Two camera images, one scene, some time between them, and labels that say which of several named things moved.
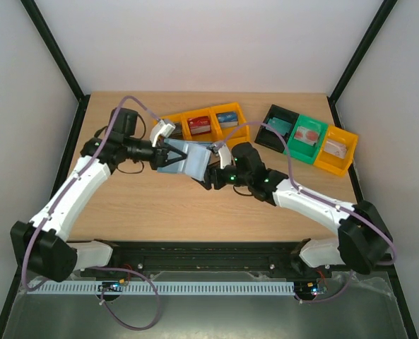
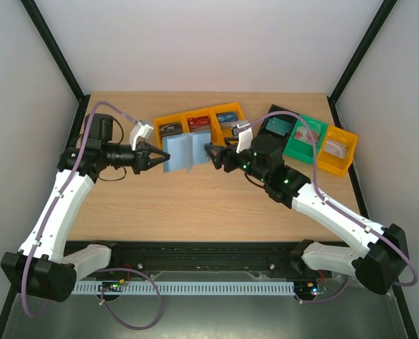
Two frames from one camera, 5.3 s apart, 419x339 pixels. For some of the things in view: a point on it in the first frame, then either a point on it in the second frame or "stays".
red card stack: x=198 y=125 stays
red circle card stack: x=307 y=135 stays
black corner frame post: x=357 y=58 stays
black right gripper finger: x=205 y=183 → x=215 y=155
